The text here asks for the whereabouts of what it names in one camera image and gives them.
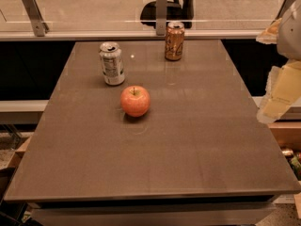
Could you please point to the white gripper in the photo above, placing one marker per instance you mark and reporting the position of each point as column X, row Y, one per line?
column 290, row 37

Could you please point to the orange soda can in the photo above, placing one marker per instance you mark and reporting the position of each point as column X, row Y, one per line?
column 174, row 41

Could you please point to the silver green soda can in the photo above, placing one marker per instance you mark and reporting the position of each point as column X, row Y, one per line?
column 111, row 59

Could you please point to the wooden box right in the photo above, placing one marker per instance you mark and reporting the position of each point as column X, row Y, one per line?
column 287, row 133

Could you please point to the cans in box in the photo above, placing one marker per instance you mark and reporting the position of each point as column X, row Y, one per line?
column 293, row 161

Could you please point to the black office chair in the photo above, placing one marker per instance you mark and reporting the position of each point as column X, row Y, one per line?
column 176, row 10

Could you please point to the red apple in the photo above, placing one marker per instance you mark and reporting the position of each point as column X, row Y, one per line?
column 135, row 101

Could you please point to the cardboard box left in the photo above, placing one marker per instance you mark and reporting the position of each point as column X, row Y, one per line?
column 9, row 161

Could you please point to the right metal glass bracket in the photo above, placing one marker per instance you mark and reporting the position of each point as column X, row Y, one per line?
column 285, row 5

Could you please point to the metal glass bracket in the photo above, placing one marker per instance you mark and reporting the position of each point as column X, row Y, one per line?
column 285, row 5
column 160, row 17
column 39, row 26

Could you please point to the middle metal glass bracket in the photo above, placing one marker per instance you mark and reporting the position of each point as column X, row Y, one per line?
column 160, row 17

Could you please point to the left metal glass bracket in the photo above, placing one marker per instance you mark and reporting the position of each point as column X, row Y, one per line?
column 39, row 26

